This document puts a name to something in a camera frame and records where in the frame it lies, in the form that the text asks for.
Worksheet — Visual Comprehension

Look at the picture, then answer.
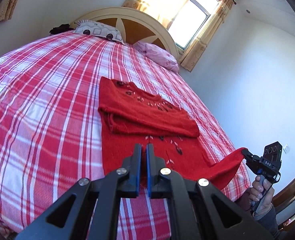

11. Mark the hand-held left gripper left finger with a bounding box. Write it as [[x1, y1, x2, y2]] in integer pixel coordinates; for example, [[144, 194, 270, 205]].
[[15, 144, 143, 240]]

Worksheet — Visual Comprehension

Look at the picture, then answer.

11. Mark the pink floral pillow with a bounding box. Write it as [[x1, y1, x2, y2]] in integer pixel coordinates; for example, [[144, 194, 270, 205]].
[[134, 41, 180, 73]]

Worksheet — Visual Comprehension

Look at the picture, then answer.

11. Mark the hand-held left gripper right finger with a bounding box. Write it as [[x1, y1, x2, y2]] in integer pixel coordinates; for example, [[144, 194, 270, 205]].
[[146, 144, 273, 240]]

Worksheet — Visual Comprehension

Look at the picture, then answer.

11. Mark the window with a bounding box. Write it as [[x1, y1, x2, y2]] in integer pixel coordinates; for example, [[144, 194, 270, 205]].
[[167, 0, 211, 50]]

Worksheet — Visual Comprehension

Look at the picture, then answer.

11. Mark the person's right forearm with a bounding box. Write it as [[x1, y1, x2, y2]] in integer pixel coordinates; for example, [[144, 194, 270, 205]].
[[252, 204, 280, 240]]

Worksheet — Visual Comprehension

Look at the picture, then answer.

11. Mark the red plaid bed sheet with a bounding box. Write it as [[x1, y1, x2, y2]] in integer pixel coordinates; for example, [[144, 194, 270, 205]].
[[0, 32, 253, 240]]

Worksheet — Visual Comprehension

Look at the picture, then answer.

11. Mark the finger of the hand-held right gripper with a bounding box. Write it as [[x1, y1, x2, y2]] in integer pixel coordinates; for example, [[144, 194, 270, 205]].
[[241, 149, 256, 165]]

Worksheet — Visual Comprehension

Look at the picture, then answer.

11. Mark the red embroidered sweater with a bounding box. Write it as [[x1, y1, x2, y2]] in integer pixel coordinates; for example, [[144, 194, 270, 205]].
[[97, 76, 249, 190]]

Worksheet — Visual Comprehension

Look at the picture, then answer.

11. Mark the dark cloth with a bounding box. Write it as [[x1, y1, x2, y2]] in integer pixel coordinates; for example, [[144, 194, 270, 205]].
[[49, 24, 71, 35]]

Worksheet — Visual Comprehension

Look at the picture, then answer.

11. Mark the white patterned pillow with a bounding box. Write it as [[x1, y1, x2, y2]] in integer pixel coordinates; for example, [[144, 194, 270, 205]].
[[74, 20, 125, 45]]

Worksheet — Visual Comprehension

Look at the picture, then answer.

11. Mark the brown wooden furniture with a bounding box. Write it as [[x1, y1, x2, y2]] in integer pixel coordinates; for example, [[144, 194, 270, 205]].
[[272, 164, 295, 230]]

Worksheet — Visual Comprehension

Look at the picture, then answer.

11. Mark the cream wooden headboard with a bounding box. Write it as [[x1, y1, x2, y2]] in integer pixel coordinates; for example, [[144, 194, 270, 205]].
[[70, 7, 180, 63]]

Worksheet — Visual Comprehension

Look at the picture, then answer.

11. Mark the person's right hand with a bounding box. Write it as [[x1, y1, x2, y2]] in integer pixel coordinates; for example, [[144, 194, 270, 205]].
[[250, 175, 275, 217]]

